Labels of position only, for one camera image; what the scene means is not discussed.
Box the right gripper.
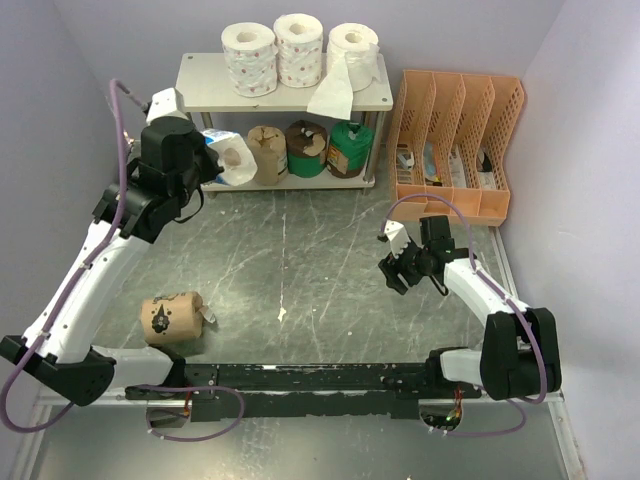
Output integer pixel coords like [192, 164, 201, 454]
[379, 233, 431, 294]

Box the blue Tempo roll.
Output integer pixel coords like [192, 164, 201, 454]
[201, 129, 258, 187]

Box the tan roll with label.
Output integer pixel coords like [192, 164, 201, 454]
[247, 125, 289, 186]

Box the green roll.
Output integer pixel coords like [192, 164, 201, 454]
[326, 120, 374, 179]
[285, 120, 328, 178]

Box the rose-print roll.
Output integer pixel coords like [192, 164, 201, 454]
[273, 13, 324, 88]
[221, 22, 278, 98]

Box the plain white paper towel roll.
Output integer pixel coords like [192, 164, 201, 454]
[307, 23, 380, 120]

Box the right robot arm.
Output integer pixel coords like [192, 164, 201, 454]
[379, 216, 562, 402]

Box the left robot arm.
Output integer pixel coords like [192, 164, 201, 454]
[1, 116, 222, 406]

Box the white two-tier shelf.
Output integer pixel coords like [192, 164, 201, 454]
[176, 53, 393, 190]

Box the orange plastic file organizer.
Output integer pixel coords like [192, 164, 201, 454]
[387, 70, 525, 227]

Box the brown wrapped roll black print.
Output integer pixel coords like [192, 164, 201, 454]
[139, 291, 216, 345]

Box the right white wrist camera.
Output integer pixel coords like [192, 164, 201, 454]
[377, 220, 417, 260]

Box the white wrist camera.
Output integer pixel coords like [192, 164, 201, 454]
[146, 87, 189, 125]
[377, 220, 417, 260]

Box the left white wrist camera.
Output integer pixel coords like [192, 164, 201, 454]
[146, 87, 189, 125]

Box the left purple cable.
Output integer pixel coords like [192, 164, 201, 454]
[0, 78, 246, 442]

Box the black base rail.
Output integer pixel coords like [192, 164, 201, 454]
[124, 362, 484, 424]

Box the aluminium extrusion rail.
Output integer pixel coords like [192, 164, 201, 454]
[37, 389, 566, 406]

